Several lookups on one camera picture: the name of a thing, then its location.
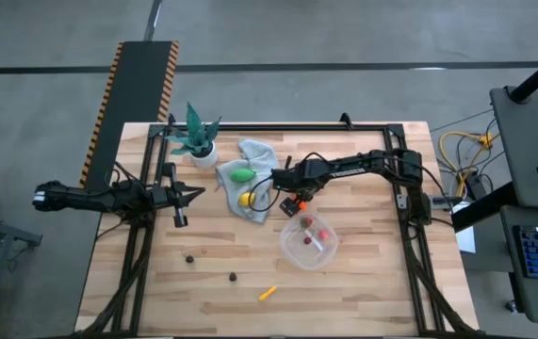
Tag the yellow toy lemon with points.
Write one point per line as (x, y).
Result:
(246, 199)

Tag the white paper sheet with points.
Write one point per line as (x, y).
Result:
(466, 235)

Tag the dark red toy cherry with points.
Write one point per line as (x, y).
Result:
(307, 240)

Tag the yellow toy squash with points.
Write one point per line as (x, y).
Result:
(267, 293)

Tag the clear plastic tupperware container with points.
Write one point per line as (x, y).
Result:
(315, 259)

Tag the black aluminium table frame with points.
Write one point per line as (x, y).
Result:
(268, 127)

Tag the grey desk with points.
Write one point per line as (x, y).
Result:
(532, 301)
(527, 150)

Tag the green toy mango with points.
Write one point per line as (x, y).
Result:
(242, 175)

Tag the snake plant in white pot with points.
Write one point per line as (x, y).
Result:
(200, 146)

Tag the grey waffle cloth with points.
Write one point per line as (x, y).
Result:
(259, 155)

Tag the red toy strawberry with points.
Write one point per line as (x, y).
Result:
(306, 222)

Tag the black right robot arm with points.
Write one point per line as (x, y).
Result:
(353, 172)

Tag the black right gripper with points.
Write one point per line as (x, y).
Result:
(297, 178)

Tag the black mat with hazard stripes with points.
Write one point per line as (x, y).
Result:
(136, 85)

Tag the dark toy blackberry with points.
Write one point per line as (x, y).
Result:
(233, 277)
(189, 259)

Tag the grey lower desk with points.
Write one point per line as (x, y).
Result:
(532, 301)

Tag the red toy raspberry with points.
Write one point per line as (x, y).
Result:
(323, 234)

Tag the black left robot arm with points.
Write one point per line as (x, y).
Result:
(85, 200)

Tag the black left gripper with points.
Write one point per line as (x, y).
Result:
(165, 197)

